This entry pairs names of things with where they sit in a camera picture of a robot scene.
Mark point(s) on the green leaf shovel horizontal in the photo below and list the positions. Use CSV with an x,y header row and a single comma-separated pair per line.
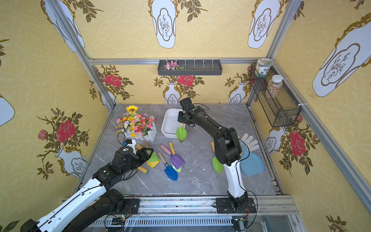
x,y
181,133

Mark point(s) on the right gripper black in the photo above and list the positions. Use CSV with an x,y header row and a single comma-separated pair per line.
x,y
183,116

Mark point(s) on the right circuit board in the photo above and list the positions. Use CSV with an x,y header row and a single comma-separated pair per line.
x,y
238,224

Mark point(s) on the yellow handle tool front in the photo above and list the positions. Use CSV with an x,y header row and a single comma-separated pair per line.
x,y
142,169

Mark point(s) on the pink flowers in tray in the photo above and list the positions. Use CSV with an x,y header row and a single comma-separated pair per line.
x,y
172,65

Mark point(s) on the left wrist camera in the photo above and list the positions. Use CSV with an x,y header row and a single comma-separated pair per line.
x,y
130,143

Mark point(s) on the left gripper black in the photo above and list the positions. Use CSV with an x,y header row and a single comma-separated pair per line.
x,y
142,153

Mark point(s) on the left circuit board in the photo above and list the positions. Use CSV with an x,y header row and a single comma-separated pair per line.
x,y
120,220

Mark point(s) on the blue metal shovel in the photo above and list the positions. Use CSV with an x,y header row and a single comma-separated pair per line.
x,y
169,170

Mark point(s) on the light blue dustpan scoop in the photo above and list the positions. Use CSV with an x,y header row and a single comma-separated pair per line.
x,y
251,164

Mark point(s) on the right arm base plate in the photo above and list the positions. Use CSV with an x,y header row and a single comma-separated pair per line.
x,y
228,206

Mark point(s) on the black wire basket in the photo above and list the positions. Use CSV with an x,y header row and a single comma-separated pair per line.
x,y
279,105

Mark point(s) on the green shovel left pile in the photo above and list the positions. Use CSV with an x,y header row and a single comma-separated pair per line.
x,y
149,151

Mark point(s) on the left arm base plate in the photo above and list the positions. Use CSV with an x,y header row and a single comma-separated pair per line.
x,y
128,207

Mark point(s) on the grey wall shelf tray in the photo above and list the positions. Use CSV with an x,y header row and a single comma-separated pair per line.
x,y
193,67

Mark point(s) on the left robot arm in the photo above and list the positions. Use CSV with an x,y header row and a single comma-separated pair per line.
x,y
96,198

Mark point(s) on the white storage box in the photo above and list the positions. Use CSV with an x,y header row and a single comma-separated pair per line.
x,y
170,123

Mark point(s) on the artificial flower basket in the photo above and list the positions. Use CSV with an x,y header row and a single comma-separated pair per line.
x,y
137,126

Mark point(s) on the patterned lid jar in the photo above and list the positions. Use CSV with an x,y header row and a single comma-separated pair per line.
x,y
263,66

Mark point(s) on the clear white-lid jar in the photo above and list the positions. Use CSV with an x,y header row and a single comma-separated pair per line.
x,y
274,86

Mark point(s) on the white work glove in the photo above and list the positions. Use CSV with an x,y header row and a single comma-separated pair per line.
x,y
249,143

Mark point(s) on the purple shovel pink handle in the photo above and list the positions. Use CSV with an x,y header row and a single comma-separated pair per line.
x,y
168,151

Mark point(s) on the yellow shovel left pile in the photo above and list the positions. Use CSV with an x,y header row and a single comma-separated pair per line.
x,y
153,160

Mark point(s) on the circuit board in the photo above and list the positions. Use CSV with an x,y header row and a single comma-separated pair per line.
x,y
238,224
120,220

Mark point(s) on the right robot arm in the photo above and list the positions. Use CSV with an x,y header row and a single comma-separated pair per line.
x,y
227,149

